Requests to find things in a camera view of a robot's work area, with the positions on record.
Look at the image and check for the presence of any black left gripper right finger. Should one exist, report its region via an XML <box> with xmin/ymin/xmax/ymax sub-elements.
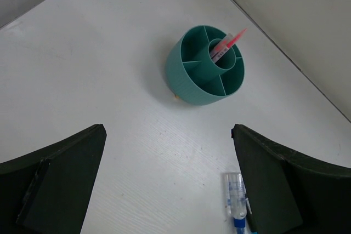
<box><xmin>231</xmin><ymin>124</ymin><xmax>350</xmax><ymax>233</ymax></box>

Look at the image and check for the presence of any teal round desk organizer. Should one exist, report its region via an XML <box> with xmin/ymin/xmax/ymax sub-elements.
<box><xmin>165</xmin><ymin>25</ymin><xmax>245</xmax><ymax>106</ymax></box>

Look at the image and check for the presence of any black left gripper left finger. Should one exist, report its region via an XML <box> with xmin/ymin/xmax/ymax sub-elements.
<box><xmin>1</xmin><ymin>124</ymin><xmax>106</xmax><ymax>233</ymax></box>

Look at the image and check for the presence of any pink highlighter clear cap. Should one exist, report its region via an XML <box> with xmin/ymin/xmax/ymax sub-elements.
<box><xmin>210</xmin><ymin>34</ymin><xmax>234</xmax><ymax>63</ymax></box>

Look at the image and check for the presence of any black marker blue cap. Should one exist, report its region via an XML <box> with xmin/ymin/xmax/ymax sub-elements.
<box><xmin>245</xmin><ymin>194</ymin><xmax>258</xmax><ymax>234</ymax></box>

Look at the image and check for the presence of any thin pink pen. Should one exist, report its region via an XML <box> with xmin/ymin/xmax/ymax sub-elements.
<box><xmin>213</xmin><ymin>28</ymin><xmax>247</xmax><ymax>62</ymax></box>

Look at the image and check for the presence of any clear glue bottle blue cap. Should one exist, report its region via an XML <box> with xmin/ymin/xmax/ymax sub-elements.
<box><xmin>225</xmin><ymin>172</ymin><xmax>247</xmax><ymax>233</ymax></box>

